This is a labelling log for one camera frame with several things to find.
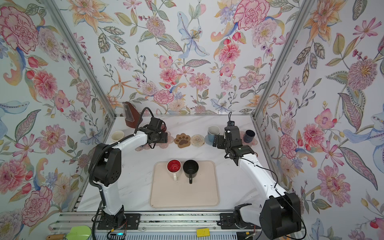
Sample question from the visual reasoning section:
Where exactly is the small dark navy mug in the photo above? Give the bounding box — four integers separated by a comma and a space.
243, 130, 256, 143

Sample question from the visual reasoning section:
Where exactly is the blue mug white inside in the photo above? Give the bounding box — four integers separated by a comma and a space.
208, 126, 221, 142

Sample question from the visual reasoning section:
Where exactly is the white multicolour zigzag coaster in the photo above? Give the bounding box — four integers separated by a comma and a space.
191, 135, 205, 148

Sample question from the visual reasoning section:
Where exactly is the red mug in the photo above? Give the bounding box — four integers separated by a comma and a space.
167, 160, 182, 181

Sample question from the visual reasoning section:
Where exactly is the cream mug pink handle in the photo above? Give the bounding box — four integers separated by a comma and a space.
111, 131, 125, 142

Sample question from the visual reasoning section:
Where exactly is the black mug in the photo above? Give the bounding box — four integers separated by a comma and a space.
183, 160, 199, 184

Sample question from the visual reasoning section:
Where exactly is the pink flower coaster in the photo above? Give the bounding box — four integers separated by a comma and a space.
240, 131, 258, 147
135, 144, 151, 152
159, 132, 174, 149

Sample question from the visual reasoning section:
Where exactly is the grey-blue woven round coaster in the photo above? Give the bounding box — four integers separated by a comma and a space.
205, 135, 213, 146

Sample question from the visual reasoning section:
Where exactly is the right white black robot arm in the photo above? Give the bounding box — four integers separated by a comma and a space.
213, 121, 304, 240

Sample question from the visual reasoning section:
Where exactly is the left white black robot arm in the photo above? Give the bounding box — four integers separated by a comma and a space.
89, 117, 168, 227

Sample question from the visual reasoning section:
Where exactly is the brown paw print coaster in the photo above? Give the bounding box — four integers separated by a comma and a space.
174, 133, 191, 149

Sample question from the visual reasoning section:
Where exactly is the brown wooden metronome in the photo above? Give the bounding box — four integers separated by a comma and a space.
123, 102, 142, 129

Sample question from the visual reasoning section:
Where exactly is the beige serving tray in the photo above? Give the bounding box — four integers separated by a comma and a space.
150, 161, 220, 208

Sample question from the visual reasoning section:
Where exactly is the yellow sticky label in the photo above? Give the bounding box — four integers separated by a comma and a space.
196, 228, 211, 238

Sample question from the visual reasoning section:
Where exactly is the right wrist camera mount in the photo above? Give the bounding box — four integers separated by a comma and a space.
227, 121, 235, 127

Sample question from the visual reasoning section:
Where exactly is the black corrugated cable conduit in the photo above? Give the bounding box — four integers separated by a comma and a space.
89, 107, 155, 240

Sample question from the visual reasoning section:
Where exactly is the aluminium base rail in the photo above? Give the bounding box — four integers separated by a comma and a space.
48, 211, 261, 240

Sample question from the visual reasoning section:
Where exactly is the green spatula wooden handle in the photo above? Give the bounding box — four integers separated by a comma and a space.
46, 226, 92, 240

